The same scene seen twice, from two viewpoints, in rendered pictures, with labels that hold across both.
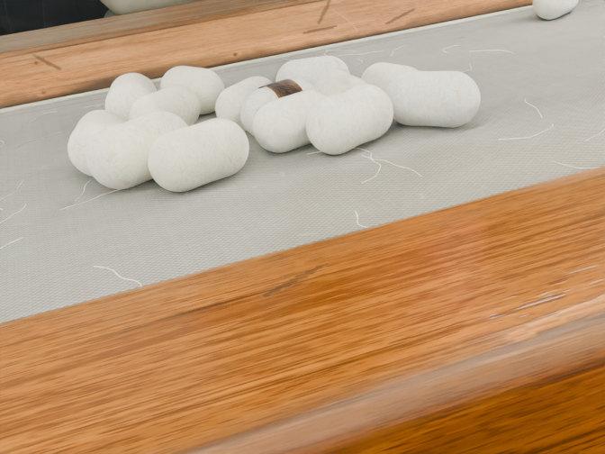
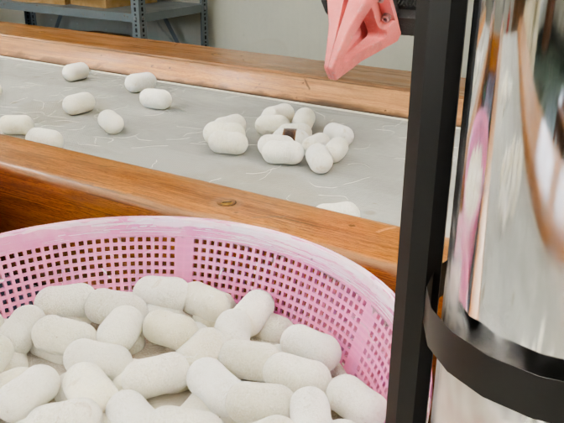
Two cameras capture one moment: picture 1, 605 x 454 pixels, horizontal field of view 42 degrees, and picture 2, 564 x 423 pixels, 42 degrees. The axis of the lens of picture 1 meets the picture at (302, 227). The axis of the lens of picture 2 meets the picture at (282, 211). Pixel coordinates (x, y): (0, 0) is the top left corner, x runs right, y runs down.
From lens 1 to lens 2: 0.47 m
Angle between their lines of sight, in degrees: 43
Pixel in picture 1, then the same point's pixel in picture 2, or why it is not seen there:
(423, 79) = (313, 148)
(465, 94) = (315, 160)
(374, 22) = not seen: hidden behind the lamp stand
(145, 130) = (221, 127)
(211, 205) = (210, 159)
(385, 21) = not seen: hidden behind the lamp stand
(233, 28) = (394, 96)
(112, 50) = (335, 88)
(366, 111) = (280, 151)
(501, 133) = (317, 181)
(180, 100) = (274, 122)
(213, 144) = (226, 140)
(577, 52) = not seen: hidden behind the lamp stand
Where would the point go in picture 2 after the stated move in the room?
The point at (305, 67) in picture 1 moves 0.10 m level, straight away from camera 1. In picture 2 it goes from (331, 127) to (406, 109)
